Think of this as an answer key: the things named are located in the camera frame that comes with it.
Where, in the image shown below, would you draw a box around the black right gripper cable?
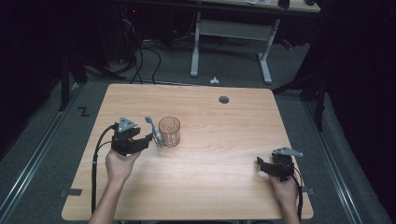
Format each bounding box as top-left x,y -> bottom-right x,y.
290,167 -> 305,222

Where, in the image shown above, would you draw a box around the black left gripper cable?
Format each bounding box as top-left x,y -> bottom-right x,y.
91,123 -> 117,217

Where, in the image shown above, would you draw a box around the black floor cable bundle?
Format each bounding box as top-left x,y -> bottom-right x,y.
120,18 -> 163,86

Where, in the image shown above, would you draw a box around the white-legged wooden desk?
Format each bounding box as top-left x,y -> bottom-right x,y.
174,0 -> 321,85

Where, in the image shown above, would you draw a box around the metal floor rail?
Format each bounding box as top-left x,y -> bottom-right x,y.
304,101 -> 363,224
0,83 -> 80,220

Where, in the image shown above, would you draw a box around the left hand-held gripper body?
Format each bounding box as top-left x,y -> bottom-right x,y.
110,116 -> 148,157

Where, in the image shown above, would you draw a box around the clear faceted glass cup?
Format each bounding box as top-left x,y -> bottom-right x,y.
158,116 -> 181,148

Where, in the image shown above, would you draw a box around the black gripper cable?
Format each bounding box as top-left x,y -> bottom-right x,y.
290,167 -> 305,222
91,123 -> 117,217

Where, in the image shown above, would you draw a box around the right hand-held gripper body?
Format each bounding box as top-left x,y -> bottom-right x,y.
261,147 -> 304,183

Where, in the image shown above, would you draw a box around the person's right hand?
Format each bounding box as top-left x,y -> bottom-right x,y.
268,173 -> 300,207

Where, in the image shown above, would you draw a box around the black metal stand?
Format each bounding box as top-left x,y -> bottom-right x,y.
272,73 -> 329,133
58,54 -> 90,112

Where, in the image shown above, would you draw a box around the person's left hand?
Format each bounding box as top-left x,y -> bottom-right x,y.
105,148 -> 143,185

